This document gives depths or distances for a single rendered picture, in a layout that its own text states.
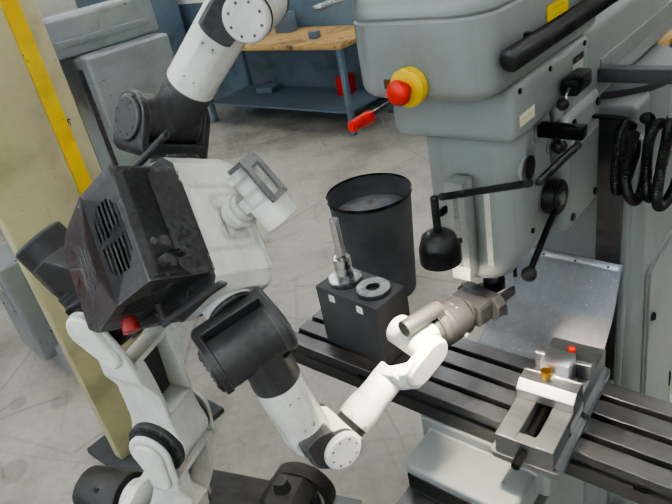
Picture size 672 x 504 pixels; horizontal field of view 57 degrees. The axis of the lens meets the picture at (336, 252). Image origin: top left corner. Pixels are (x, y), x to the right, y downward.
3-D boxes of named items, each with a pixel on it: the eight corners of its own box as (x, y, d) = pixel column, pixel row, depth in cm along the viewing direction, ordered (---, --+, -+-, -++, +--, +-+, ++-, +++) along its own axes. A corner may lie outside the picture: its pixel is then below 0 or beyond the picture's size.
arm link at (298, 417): (320, 492, 115) (271, 412, 104) (288, 454, 125) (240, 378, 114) (368, 452, 119) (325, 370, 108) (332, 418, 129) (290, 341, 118)
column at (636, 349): (628, 555, 206) (668, 93, 129) (500, 495, 234) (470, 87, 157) (671, 451, 237) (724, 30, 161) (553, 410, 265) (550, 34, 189)
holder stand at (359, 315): (386, 368, 162) (375, 305, 152) (327, 340, 177) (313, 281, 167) (414, 342, 169) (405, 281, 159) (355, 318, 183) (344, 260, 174)
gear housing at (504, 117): (516, 147, 102) (513, 86, 97) (393, 135, 117) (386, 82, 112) (590, 82, 123) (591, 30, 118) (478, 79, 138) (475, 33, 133)
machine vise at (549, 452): (559, 481, 124) (559, 442, 118) (489, 454, 132) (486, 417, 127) (611, 373, 146) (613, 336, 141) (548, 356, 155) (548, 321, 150)
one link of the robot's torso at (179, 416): (138, 474, 149) (46, 317, 128) (178, 420, 163) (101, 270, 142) (189, 481, 142) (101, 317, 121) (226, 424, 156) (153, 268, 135)
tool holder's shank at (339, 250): (345, 252, 165) (337, 214, 159) (348, 257, 162) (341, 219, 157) (333, 255, 164) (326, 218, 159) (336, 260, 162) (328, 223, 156)
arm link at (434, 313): (463, 348, 129) (423, 376, 124) (427, 326, 137) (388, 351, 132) (460, 305, 123) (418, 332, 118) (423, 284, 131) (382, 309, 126)
